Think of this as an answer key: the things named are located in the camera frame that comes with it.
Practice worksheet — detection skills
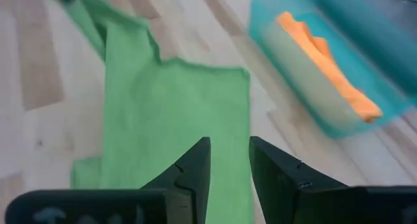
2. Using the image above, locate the orange microfiber towel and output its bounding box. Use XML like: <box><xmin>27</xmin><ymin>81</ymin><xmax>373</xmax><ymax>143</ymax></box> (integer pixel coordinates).
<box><xmin>276</xmin><ymin>11</ymin><xmax>384</xmax><ymax>123</ymax></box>

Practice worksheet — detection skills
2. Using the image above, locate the teal plastic basket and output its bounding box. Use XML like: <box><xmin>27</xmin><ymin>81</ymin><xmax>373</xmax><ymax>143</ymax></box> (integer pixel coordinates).
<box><xmin>248</xmin><ymin>0</ymin><xmax>417</xmax><ymax>139</ymax></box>

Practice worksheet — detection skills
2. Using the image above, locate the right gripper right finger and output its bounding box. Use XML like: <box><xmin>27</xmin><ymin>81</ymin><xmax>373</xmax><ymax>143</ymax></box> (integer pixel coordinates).
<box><xmin>249</xmin><ymin>135</ymin><xmax>348</xmax><ymax>224</ymax></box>

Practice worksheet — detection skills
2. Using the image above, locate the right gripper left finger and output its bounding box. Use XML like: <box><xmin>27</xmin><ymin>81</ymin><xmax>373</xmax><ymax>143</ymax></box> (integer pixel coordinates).
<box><xmin>141</xmin><ymin>136</ymin><xmax>212</xmax><ymax>224</ymax></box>

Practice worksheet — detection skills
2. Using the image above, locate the green microfiber towel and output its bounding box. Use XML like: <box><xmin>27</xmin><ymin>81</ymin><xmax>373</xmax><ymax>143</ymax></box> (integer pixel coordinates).
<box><xmin>63</xmin><ymin>0</ymin><xmax>255</xmax><ymax>224</ymax></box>

